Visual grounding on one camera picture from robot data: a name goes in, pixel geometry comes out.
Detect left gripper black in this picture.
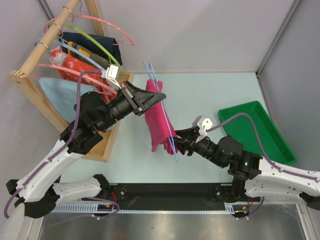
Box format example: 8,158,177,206
95,80,166,132

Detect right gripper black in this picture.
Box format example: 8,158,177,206
168,126,226,168

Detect magenta trousers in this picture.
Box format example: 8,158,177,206
144,78,180,156

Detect light blue wire hanger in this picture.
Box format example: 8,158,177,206
143,63,178,161

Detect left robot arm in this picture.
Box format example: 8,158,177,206
6,81,166,219

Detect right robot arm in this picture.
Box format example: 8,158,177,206
174,127,320,210

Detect olive green trousers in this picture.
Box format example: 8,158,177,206
67,41,110,71

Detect pink hanger front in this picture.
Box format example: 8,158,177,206
37,63,117,97

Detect pink hanger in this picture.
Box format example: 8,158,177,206
37,63,117,97
44,14,136,47

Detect pink hanger at back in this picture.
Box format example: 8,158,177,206
44,14,136,47

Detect light blue folded trousers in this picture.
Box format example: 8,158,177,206
38,76,98,123

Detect navy blue trousers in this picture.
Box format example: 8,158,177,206
62,31,123,66

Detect orange white patterned trousers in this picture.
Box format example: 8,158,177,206
50,47,116,102

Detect blue hanger mid rack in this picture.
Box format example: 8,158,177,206
34,37,121,87

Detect lime green hanger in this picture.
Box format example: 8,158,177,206
59,23,124,72

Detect wooden clothes rack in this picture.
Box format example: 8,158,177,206
8,0,120,163

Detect green plastic tray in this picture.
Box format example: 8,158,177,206
217,100,298,165

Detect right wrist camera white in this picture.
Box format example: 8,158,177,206
192,115,213,137

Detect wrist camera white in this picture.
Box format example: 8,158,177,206
101,64,122,90
192,115,213,137

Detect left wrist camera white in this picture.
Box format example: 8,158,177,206
101,64,122,90

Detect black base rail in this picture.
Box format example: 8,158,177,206
98,183,239,212

